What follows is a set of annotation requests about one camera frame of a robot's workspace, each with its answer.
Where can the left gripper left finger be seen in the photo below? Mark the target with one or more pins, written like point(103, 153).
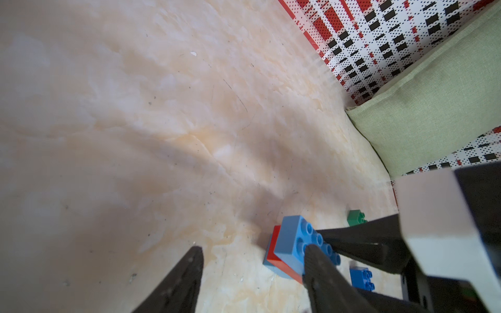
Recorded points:
point(179, 290)

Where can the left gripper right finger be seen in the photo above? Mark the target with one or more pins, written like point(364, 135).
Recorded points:
point(329, 291)

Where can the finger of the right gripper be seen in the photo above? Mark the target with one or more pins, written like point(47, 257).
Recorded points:
point(377, 243)

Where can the light blue small lego brick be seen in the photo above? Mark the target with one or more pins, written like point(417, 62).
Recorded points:
point(271, 267)

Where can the red lego brick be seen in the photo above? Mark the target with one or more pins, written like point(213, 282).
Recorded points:
point(278, 261)

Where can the light blue long lego brick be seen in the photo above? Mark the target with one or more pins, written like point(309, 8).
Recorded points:
point(295, 236)

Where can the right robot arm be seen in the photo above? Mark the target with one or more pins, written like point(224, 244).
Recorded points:
point(448, 223)

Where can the green lego brick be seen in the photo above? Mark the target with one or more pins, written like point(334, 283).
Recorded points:
point(356, 217)

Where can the green pillow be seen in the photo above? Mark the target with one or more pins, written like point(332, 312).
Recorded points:
point(444, 110)

